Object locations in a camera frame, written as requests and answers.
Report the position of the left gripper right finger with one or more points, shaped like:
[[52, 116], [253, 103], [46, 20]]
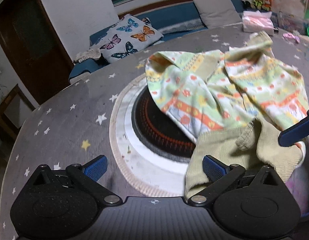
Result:
[[247, 204]]

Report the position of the blue corner sofa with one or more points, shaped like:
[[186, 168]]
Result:
[[172, 21]]

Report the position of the pink hair scrunchie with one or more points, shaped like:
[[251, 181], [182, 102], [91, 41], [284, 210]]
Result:
[[291, 37]]

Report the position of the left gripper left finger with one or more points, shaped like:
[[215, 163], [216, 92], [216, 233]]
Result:
[[62, 204]]

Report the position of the butterfly print pillow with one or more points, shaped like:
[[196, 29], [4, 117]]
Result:
[[127, 36]]

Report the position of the colourful patterned children's garment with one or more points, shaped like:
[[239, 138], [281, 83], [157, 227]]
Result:
[[232, 105]]

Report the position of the grey plain pillow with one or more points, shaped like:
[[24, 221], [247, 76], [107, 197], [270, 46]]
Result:
[[217, 13]]

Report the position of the cream crumpled cloth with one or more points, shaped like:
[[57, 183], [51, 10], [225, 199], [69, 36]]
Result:
[[92, 53]]

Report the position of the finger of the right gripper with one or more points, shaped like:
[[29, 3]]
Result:
[[295, 133]]

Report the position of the yellow orange plush toys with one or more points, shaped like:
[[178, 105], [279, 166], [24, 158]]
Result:
[[265, 5]]

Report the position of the clear plastic storage box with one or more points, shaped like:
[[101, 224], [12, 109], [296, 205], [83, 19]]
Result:
[[292, 23]]

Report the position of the pink tissue pack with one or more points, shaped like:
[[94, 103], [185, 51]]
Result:
[[256, 21]]

